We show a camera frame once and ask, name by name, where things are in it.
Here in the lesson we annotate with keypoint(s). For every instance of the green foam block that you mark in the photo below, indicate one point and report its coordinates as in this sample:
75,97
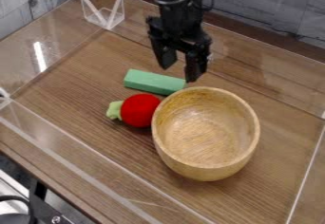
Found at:
153,82

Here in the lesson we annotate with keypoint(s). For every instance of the clear acrylic enclosure wall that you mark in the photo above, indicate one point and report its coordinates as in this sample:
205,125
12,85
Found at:
62,71

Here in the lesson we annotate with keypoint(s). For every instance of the black metal table frame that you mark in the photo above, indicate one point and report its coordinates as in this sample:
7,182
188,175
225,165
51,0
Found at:
51,209

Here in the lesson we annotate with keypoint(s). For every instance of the clear acrylic corner bracket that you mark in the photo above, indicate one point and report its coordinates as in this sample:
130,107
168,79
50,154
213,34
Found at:
105,18

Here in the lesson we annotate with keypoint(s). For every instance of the wooden bowl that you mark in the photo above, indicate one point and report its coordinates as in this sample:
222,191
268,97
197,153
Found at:
206,132

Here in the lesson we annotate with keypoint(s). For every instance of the red plush fruit green stem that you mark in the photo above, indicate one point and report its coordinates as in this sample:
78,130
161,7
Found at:
135,110

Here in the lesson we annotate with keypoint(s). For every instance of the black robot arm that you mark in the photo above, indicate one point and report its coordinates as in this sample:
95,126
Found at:
176,31

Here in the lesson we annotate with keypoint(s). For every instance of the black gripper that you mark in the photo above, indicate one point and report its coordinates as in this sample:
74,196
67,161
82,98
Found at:
176,30

